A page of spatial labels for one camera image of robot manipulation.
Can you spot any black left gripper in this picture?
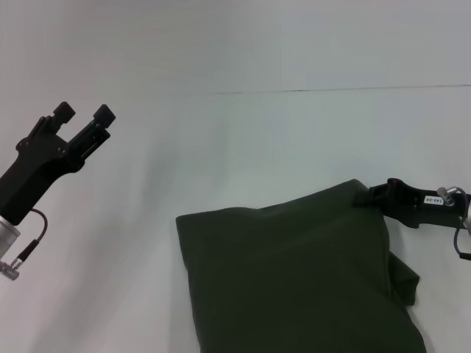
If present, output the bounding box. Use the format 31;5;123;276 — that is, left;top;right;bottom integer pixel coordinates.
0;101;117;226

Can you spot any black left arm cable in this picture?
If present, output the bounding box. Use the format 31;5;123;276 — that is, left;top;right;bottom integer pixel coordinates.
0;207;50;283

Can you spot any dark green FREE t-shirt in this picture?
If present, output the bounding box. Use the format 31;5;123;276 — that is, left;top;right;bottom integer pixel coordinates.
174;178;421;353

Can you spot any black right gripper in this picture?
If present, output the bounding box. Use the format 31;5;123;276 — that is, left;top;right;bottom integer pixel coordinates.
352;177;471;230

